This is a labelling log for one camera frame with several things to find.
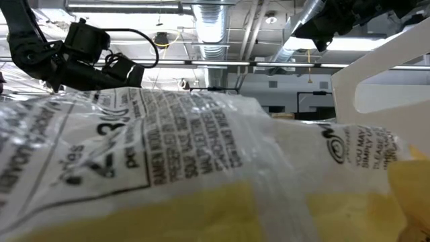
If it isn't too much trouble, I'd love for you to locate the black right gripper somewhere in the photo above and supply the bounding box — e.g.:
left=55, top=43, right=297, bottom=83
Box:
left=292, top=0, right=387, bottom=53

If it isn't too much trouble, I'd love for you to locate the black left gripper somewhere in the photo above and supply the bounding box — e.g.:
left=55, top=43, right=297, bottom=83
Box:
left=50, top=53, right=146, bottom=92

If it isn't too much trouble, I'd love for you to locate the long ceiling light strip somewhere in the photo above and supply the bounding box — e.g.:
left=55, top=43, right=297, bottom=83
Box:
left=0, top=56, right=430, bottom=71

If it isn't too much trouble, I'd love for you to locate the white plastic tray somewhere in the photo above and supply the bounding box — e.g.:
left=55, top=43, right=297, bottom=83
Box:
left=331, top=16, right=430, bottom=159

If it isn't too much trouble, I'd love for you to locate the yellow edged white ramen packet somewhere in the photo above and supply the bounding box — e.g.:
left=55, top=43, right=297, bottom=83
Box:
left=0, top=86, right=430, bottom=242

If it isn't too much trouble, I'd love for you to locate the silver round air duct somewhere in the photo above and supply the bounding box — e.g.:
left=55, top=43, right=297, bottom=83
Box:
left=268, top=0, right=325, bottom=77
left=193, top=0, right=231, bottom=90

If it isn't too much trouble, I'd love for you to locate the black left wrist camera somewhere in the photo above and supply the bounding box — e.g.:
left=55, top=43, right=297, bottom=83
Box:
left=64, top=18, right=111, bottom=63

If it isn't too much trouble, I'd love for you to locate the black ceiling device yellow cable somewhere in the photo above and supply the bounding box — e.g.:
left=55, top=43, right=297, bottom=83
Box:
left=153, top=32, right=171, bottom=50

